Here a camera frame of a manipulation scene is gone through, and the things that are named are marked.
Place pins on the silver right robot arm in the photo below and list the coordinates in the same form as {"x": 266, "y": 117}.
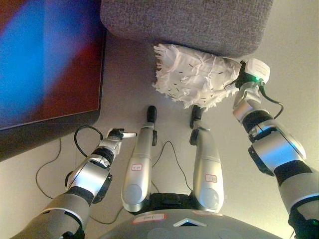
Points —
{"x": 274, "y": 147}

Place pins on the grey robot torso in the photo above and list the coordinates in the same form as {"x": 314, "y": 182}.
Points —
{"x": 174, "y": 231}

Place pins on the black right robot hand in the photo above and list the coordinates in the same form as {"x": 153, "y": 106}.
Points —
{"x": 256, "y": 69}

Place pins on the white fringed throw pillow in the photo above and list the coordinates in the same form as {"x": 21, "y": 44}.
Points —
{"x": 194, "y": 77}

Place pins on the reddish brown wooden cabinet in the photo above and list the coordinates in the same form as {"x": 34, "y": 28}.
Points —
{"x": 49, "y": 62}

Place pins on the grey fabric armchair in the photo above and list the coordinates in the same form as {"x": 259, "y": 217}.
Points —
{"x": 187, "y": 25}

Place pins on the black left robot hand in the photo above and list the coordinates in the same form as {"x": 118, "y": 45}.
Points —
{"x": 117, "y": 132}

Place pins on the silver right robot leg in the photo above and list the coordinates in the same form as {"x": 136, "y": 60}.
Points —
{"x": 207, "y": 161}

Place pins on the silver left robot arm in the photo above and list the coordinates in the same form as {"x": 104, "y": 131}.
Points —
{"x": 84, "y": 174}

